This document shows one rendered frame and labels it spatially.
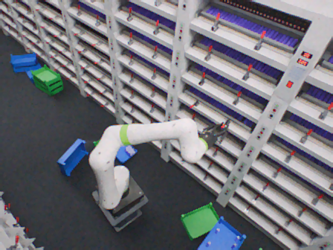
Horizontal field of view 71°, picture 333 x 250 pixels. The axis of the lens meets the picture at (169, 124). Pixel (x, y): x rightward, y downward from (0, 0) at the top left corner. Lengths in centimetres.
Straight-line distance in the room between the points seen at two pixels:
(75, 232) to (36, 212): 39
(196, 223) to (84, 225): 93
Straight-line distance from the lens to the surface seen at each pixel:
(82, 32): 256
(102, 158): 119
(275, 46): 134
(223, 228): 187
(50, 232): 224
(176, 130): 111
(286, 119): 150
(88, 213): 221
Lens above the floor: 200
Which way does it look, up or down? 46 degrees down
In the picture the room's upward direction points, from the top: 8 degrees clockwise
